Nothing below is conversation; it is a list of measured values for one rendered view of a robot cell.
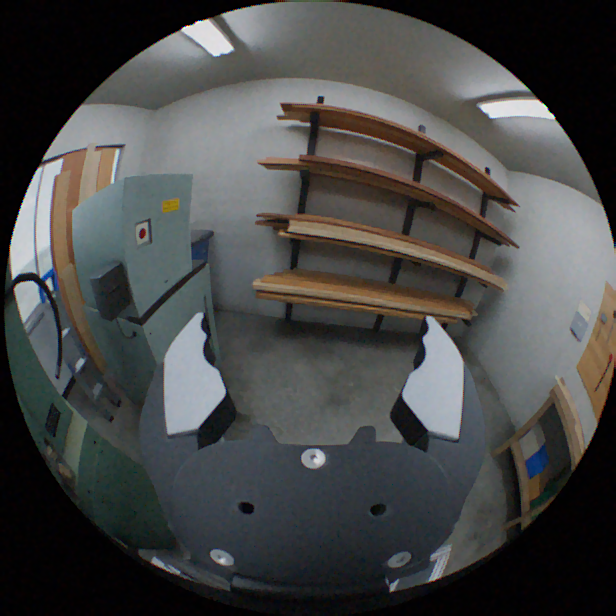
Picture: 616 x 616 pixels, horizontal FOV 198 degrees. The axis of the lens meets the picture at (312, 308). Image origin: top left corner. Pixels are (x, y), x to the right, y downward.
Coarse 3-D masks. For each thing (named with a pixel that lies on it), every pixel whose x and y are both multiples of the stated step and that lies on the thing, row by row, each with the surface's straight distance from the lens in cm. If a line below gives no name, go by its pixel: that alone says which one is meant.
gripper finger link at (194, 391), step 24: (192, 336) 11; (168, 360) 10; (192, 360) 9; (168, 384) 9; (192, 384) 8; (216, 384) 8; (168, 408) 8; (192, 408) 8; (216, 408) 7; (168, 432) 7; (192, 432) 7; (216, 432) 8
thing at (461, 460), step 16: (464, 368) 10; (464, 384) 9; (464, 400) 9; (480, 400) 9; (464, 416) 8; (480, 416) 9; (464, 432) 8; (480, 432) 8; (432, 448) 7; (448, 448) 7; (464, 448) 8; (480, 448) 8; (448, 464) 7; (464, 464) 7; (480, 464) 8; (464, 480) 7; (464, 496) 7
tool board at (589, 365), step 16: (608, 288) 249; (608, 304) 246; (608, 320) 245; (592, 336) 242; (608, 336) 243; (592, 352) 242; (608, 352) 245; (592, 368) 243; (608, 368) 247; (592, 384) 245; (608, 384) 250; (592, 400) 248
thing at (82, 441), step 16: (80, 416) 85; (80, 432) 83; (96, 432) 84; (64, 448) 91; (80, 448) 81; (96, 448) 86; (64, 464) 91; (80, 464) 82; (80, 480) 84; (80, 496) 87
